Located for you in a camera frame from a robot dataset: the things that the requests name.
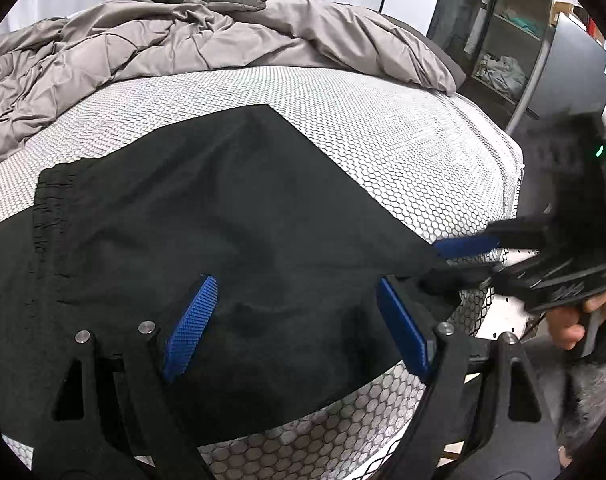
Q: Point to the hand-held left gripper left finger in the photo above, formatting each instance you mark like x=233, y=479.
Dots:
x=190, y=327

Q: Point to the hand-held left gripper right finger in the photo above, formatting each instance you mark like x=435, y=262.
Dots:
x=403, y=330

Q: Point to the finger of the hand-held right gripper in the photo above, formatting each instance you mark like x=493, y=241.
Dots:
x=458, y=280
x=465, y=247

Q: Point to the black pants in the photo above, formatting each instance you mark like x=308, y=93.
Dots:
x=233, y=235

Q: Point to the person's right forearm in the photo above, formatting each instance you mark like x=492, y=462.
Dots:
x=598, y=400

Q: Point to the person's right hand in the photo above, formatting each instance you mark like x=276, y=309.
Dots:
x=565, y=322

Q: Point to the white honeycomb pattern mattress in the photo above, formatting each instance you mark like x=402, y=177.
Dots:
x=383, y=135

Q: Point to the black flat panel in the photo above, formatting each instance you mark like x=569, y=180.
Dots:
x=573, y=70

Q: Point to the grey crumpled cloth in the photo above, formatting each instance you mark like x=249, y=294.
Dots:
x=500, y=72

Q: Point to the teal folded cloth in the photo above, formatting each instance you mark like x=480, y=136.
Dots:
x=522, y=22

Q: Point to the dark grey hanging garment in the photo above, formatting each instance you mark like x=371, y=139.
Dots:
x=458, y=5

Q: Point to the grey quilted comforter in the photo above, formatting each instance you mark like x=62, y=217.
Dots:
x=133, y=55

